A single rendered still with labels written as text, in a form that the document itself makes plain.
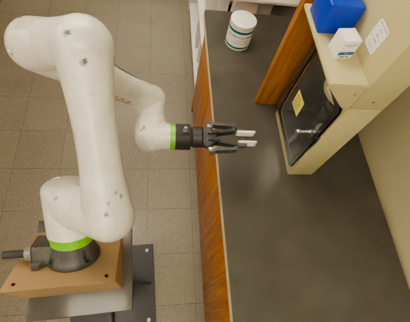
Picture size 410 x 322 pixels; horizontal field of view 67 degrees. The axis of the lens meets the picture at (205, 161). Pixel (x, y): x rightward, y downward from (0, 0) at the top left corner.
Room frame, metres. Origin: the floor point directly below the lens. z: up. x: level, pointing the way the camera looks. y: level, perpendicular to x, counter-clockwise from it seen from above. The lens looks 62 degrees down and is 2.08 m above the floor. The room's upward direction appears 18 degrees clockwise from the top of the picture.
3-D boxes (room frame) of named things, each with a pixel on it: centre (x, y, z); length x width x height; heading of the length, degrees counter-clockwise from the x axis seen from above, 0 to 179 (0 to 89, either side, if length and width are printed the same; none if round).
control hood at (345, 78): (0.80, -0.25, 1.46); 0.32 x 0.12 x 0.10; 20
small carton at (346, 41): (0.76, -0.26, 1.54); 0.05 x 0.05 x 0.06; 28
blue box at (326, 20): (0.88, -0.22, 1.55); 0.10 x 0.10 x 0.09; 20
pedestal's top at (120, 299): (0.09, 0.28, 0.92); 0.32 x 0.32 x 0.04; 23
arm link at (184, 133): (0.56, 0.10, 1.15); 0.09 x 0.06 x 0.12; 20
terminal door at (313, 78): (0.82, -0.29, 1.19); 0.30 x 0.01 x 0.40; 20
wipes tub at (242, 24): (1.35, 0.04, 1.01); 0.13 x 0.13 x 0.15
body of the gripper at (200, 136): (0.59, 0.03, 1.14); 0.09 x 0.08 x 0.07; 110
